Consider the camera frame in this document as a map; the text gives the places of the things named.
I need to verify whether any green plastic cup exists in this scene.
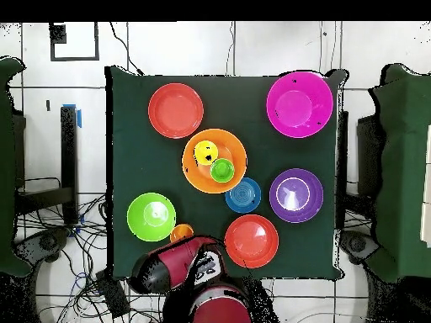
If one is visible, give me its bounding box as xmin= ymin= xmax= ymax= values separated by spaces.
xmin=209 ymin=157 xmax=236 ymax=183

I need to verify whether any yellow plastic cup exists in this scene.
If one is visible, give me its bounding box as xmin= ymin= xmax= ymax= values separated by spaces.
xmin=194 ymin=140 xmax=220 ymax=167

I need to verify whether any orange plastic bowl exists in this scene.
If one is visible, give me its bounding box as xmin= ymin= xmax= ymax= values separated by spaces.
xmin=181 ymin=128 xmax=248 ymax=195

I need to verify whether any orange plastic cup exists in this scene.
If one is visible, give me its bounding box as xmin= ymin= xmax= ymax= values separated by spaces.
xmin=169 ymin=223 xmax=195 ymax=244

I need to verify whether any black computer tower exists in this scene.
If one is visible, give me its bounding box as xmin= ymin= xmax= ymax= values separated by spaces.
xmin=356 ymin=114 xmax=385 ymax=199

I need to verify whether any blue plastic bowl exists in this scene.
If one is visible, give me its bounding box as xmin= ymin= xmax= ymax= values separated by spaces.
xmin=224 ymin=177 xmax=263 ymax=214

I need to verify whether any red plastic bowl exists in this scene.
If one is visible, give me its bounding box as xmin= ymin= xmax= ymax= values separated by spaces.
xmin=224 ymin=214 xmax=280 ymax=269
xmin=147 ymin=82 xmax=205 ymax=140

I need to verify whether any dark green table cloth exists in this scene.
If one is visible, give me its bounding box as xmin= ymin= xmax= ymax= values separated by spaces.
xmin=104 ymin=65 xmax=349 ymax=281

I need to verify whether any green plastic bowl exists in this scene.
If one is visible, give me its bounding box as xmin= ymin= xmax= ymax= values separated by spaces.
xmin=126 ymin=192 xmax=177 ymax=242

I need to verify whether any purple plastic bowl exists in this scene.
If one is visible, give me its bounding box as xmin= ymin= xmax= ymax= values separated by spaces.
xmin=269 ymin=168 xmax=325 ymax=224

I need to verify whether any pink plastic bowl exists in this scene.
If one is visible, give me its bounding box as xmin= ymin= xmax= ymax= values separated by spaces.
xmin=266 ymin=71 xmax=334 ymax=139

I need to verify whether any black metal stand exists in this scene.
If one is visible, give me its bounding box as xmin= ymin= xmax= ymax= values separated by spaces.
xmin=14 ymin=104 xmax=80 ymax=226

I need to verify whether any blue tape strip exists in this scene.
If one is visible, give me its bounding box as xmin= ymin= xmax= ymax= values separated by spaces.
xmin=61 ymin=103 xmax=82 ymax=129

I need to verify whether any black power adapter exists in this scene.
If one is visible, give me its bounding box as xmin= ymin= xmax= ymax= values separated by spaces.
xmin=95 ymin=270 xmax=131 ymax=319

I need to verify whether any black rounded floor machine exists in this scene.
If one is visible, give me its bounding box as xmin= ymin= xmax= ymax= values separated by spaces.
xmin=13 ymin=226 xmax=73 ymax=270
xmin=339 ymin=230 xmax=381 ymax=267

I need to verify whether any neighbouring green cloth table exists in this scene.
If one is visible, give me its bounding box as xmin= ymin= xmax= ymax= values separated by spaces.
xmin=364 ymin=63 xmax=431 ymax=283
xmin=0 ymin=56 xmax=33 ymax=278

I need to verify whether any white paper sheet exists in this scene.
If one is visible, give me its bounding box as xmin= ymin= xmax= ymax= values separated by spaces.
xmin=419 ymin=123 xmax=431 ymax=249

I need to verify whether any black floor cable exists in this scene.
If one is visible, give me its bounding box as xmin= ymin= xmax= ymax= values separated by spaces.
xmin=108 ymin=21 xmax=145 ymax=76

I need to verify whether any blue cable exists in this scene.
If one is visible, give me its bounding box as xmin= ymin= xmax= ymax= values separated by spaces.
xmin=72 ymin=270 xmax=90 ymax=292

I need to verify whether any tangle of black cables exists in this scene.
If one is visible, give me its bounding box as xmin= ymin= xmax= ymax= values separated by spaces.
xmin=14 ymin=176 xmax=166 ymax=323

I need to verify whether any black square floor frame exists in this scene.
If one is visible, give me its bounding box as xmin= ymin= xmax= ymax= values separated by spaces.
xmin=49 ymin=22 xmax=101 ymax=62

